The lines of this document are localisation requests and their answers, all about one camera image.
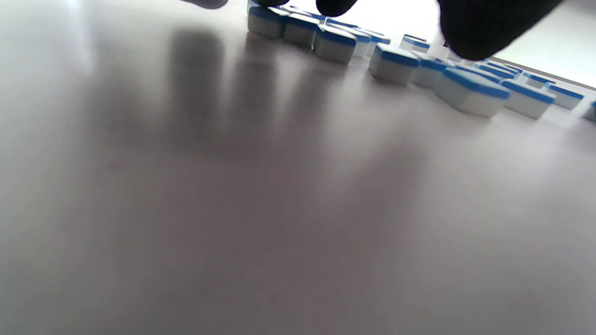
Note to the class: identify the wide white roller blind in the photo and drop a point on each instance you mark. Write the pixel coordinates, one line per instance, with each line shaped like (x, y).
(396, 18)

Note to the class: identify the person's left hand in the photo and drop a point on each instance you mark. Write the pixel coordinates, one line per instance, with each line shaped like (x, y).
(489, 28)

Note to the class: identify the grey roller blind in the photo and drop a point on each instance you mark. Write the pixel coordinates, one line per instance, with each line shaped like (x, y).
(558, 51)

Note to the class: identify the blue mahjong tiles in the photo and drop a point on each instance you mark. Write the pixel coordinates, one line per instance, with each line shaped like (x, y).
(393, 67)

